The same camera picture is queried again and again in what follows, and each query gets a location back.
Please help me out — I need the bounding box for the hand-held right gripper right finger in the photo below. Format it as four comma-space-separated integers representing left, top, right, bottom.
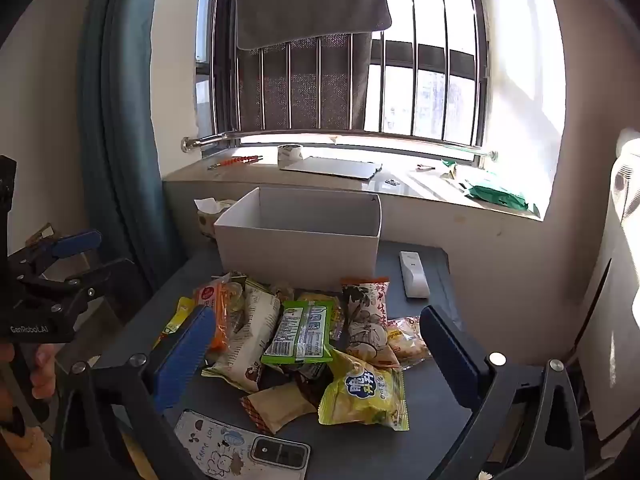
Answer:
419, 304, 586, 480

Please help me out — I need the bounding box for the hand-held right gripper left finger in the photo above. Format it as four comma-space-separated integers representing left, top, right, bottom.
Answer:
50, 304, 217, 480

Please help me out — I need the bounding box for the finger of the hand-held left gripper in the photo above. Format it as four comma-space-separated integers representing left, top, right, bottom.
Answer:
7, 230, 103, 282
29, 258, 137, 307

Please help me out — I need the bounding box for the green snack packet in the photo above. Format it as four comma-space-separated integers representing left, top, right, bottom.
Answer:
260, 300, 335, 365

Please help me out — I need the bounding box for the white cardboard box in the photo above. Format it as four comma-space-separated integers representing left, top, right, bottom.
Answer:
214, 187, 383, 291

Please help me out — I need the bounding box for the person's left hand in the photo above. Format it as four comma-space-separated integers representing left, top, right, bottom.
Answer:
0, 342, 60, 403

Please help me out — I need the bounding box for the yellow green-label snack packet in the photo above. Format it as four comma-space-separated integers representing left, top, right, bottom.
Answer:
152, 297, 196, 348

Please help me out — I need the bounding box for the clear bread packet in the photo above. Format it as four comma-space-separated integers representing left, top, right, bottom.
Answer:
386, 316, 432, 366

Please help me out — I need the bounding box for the orange snack packet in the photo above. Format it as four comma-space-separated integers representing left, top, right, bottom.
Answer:
192, 280, 246, 351

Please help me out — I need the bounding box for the long cream snack packet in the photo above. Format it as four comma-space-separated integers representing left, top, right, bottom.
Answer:
201, 280, 282, 393

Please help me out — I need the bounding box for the white remote control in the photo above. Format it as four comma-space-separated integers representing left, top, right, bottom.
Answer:
399, 251, 431, 298

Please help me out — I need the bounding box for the white cartoon snack packet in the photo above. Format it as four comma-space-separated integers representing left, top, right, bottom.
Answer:
341, 277, 401, 370

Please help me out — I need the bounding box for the phone with cartoon case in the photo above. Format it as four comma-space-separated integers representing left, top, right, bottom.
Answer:
173, 410, 311, 480

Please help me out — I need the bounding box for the beige brown-edged snack packet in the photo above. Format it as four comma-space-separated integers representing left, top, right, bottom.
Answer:
240, 382, 321, 435

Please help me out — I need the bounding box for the beige tissue pack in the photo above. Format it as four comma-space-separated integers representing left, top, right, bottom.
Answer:
194, 198, 236, 238

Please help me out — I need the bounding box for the teal curtain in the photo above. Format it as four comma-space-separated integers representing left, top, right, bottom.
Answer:
77, 0, 168, 311

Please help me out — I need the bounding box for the dark brown snack packet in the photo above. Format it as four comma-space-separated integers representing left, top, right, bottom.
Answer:
292, 360, 335, 408

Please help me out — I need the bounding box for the green plastic packet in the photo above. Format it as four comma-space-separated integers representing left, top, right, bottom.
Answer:
462, 170, 531, 211

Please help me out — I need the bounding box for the white appliance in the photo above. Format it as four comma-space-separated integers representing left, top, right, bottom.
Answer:
575, 130, 640, 456

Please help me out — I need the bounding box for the red ribbed stick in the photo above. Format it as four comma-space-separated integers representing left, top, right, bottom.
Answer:
209, 155, 264, 170

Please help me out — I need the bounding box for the torn green wrapper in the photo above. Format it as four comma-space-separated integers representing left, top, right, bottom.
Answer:
440, 158, 471, 181

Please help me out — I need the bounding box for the grey flat board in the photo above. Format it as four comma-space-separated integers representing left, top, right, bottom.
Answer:
280, 156, 383, 181

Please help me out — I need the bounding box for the dark mesh window screen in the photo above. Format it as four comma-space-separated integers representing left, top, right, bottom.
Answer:
236, 34, 374, 132

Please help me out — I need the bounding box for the grey towel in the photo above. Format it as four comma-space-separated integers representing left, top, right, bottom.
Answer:
232, 0, 393, 51

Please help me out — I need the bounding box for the metal window guard rail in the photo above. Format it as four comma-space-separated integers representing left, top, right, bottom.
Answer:
182, 0, 501, 167

